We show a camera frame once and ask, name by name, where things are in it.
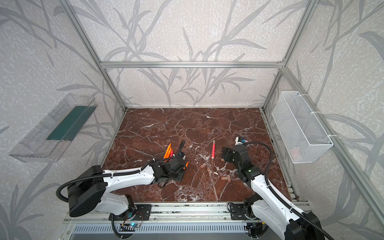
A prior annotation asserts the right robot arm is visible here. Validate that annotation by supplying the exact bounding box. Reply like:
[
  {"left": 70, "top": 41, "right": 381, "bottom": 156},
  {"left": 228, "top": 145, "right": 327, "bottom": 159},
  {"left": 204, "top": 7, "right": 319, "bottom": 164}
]
[{"left": 222, "top": 141, "right": 332, "bottom": 240}]

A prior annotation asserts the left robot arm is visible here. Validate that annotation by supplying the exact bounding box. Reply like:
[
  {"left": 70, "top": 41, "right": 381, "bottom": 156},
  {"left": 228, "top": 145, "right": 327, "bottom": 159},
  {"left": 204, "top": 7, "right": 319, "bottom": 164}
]
[{"left": 56, "top": 153, "right": 188, "bottom": 220}]

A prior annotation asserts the orange marker far left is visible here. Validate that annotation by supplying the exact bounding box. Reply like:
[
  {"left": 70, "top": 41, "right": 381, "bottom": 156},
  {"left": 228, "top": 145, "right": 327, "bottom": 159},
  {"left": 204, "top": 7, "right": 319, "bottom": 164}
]
[{"left": 164, "top": 143, "right": 172, "bottom": 159}]

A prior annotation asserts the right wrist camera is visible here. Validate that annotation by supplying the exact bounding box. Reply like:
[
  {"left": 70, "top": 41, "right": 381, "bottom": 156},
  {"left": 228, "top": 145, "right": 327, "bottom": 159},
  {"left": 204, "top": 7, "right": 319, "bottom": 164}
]
[{"left": 235, "top": 136, "right": 247, "bottom": 146}]

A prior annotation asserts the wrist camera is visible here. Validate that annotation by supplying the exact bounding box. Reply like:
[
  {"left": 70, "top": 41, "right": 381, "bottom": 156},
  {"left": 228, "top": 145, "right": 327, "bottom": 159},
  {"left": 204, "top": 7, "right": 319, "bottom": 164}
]
[
  {"left": 177, "top": 152, "right": 186, "bottom": 160},
  {"left": 235, "top": 136, "right": 247, "bottom": 146}
]

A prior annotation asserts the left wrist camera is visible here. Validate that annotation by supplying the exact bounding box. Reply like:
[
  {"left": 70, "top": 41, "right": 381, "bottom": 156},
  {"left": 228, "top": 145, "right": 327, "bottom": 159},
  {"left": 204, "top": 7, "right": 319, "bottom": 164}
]
[{"left": 177, "top": 152, "right": 186, "bottom": 160}]

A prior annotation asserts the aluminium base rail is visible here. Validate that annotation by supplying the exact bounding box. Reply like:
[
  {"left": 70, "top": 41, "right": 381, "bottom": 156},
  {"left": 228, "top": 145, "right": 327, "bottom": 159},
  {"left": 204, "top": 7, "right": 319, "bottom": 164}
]
[{"left": 61, "top": 201, "right": 316, "bottom": 224}]

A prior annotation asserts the white wire mesh basket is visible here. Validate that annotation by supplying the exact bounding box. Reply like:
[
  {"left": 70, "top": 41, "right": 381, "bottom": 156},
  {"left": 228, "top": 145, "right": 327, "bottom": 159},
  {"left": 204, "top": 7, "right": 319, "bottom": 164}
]
[{"left": 272, "top": 91, "right": 334, "bottom": 164}]

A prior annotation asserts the aluminium frame crossbar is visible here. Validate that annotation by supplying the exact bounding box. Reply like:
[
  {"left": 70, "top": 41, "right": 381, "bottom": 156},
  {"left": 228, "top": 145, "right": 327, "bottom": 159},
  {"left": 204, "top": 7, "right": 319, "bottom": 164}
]
[{"left": 100, "top": 61, "right": 283, "bottom": 69}]

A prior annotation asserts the clear plastic wall tray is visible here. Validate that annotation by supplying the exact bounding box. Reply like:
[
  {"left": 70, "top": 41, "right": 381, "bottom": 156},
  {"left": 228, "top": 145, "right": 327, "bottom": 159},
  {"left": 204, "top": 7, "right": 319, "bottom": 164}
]
[{"left": 9, "top": 94, "right": 98, "bottom": 163}]

